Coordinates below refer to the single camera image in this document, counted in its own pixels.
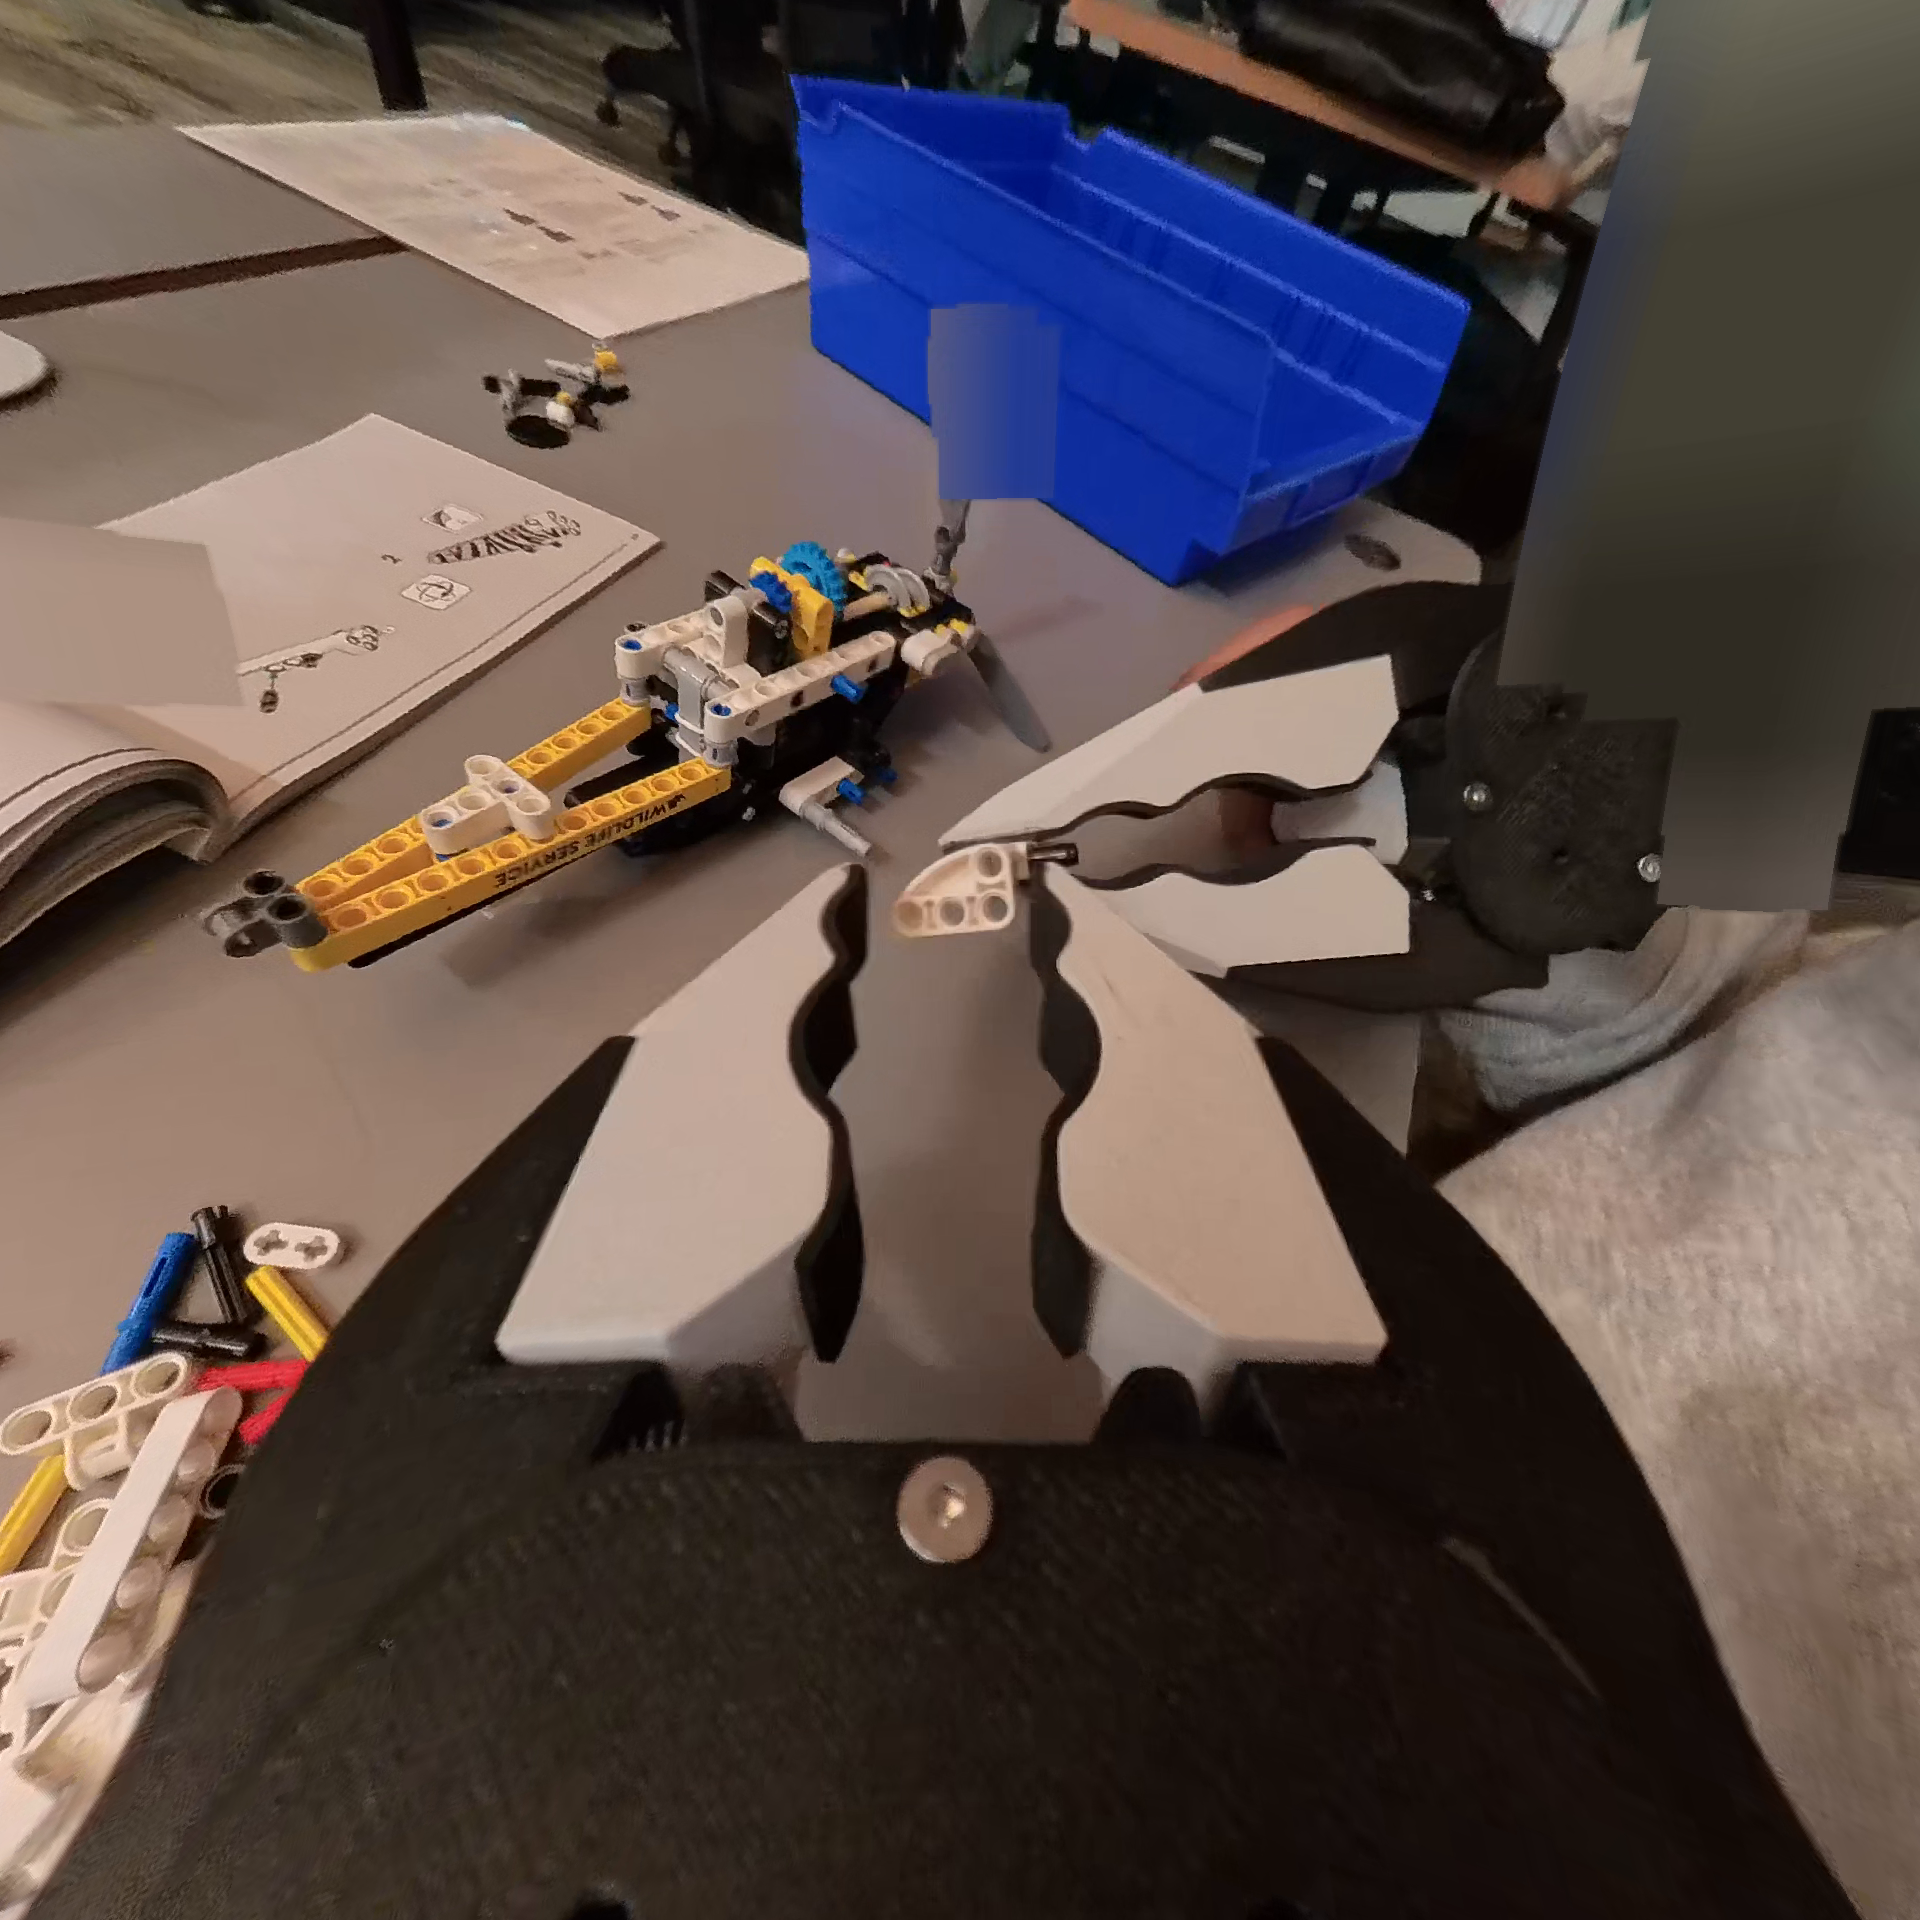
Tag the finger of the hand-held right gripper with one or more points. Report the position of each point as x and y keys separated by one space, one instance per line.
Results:
x=1289 y=915
x=1230 y=727

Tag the wooden desk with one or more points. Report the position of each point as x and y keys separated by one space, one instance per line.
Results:
x=1200 y=68

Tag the black bag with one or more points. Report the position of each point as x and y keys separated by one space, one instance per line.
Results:
x=1396 y=60

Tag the black office chair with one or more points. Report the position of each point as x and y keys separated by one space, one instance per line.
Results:
x=675 y=76

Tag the person's grey hoodie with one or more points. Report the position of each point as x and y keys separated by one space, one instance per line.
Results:
x=1725 y=1425

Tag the person's right forearm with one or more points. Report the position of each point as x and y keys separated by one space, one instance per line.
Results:
x=1651 y=1004

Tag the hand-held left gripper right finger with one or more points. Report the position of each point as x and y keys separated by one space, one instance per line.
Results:
x=1200 y=1139

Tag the pile of loose lego pieces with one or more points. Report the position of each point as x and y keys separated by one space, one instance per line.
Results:
x=120 y=1500

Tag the white round plate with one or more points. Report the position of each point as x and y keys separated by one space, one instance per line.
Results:
x=23 y=367

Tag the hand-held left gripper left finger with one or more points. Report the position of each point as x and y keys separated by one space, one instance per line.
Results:
x=691 y=1139

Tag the white angled lego piece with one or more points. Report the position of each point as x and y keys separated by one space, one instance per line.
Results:
x=959 y=893

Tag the blue plastic bin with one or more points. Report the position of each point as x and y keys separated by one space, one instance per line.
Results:
x=1172 y=299

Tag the printed instruction sheet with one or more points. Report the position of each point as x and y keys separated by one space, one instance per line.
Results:
x=526 y=209

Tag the small cluster of lego parts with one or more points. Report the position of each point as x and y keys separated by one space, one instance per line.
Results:
x=565 y=394

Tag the person's right hand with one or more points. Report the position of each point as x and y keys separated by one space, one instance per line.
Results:
x=1254 y=642

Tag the yellow and white lego model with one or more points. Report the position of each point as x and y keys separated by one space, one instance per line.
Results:
x=601 y=816

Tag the open instruction booklet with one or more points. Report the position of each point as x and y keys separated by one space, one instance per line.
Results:
x=376 y=600

